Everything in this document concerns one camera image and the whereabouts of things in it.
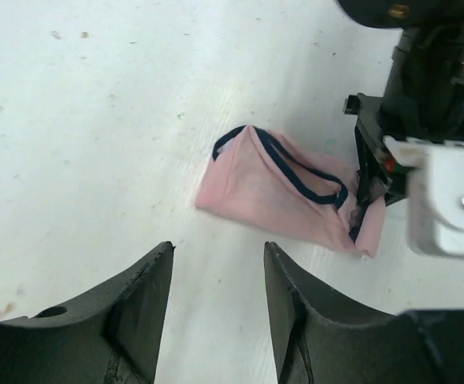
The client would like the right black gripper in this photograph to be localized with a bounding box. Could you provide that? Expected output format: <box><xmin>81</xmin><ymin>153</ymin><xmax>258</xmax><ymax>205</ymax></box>
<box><xmin>344</xmin><ymin>18</ymin><xmax>464</xmax><ymax>206</ymax></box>

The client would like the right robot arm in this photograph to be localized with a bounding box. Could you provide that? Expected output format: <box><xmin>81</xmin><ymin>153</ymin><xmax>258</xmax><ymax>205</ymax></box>
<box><xmin>339</xmin><ymin>0</ymin><xmax>464</xmax><ymax>205</ymax></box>

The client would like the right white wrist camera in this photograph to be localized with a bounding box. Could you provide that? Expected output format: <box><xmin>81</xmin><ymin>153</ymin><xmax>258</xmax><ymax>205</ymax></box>
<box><xmin>383</xmin><ymin>136</ymin><xmax>464</xmax><ymax>259</ymax></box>

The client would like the pink underwear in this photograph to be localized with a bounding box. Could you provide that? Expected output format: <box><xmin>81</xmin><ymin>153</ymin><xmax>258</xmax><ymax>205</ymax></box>
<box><xmin>194</xmin><ymin>125</ymin><xmax>386</xmax><ymax>257</ymax></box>

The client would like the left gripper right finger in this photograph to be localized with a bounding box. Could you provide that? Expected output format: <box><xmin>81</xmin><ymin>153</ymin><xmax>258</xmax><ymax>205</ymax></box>
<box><xmin>264</xmin><ymin>242</ymin><xmax>464</xmax><ymax>384</ymax></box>

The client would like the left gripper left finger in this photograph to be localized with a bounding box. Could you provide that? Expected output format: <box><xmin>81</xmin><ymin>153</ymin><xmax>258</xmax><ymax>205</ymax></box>
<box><xmin>0</xmin><ymin>242</ymin><xmax>174</xmax><ymax>383</ymax></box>

